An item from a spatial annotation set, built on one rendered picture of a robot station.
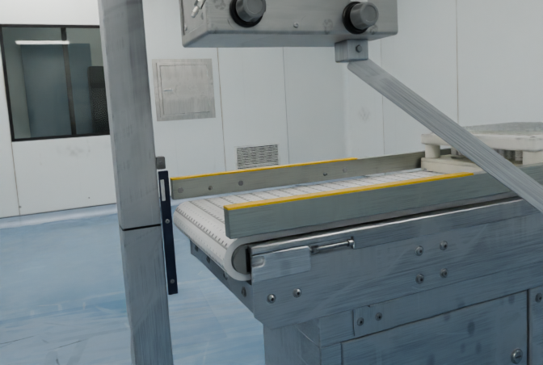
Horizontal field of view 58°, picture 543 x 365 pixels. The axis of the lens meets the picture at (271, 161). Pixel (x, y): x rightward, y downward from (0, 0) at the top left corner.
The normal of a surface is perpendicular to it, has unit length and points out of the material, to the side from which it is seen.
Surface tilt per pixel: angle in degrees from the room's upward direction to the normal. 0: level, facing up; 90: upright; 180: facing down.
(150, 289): 90
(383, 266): 90
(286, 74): 90
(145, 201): 90
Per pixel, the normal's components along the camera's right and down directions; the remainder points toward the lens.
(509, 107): -0.91, 0.10
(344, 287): 0.40, 0.08
